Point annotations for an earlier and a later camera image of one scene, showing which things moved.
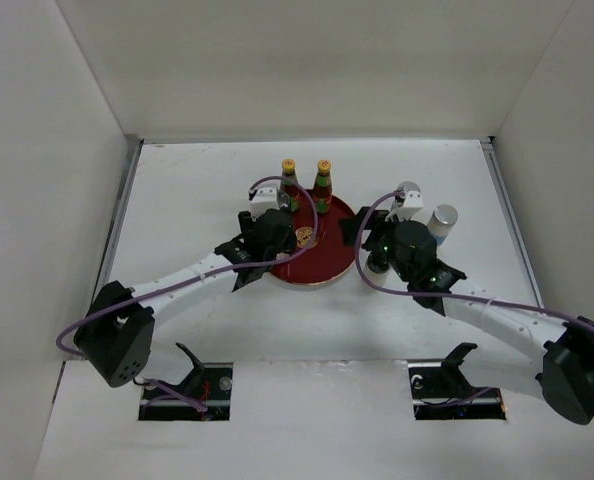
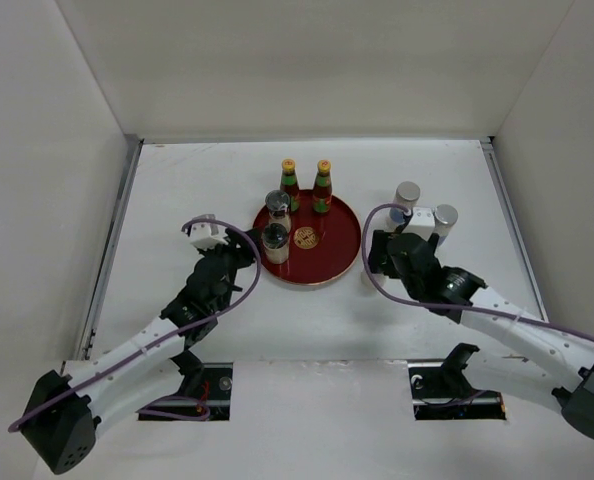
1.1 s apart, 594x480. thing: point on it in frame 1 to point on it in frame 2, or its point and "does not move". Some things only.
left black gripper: [247, 222] to [238, 246]
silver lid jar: [441, 221] does not move
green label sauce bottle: [288, 170] does not move
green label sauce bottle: [322, 188] does not move
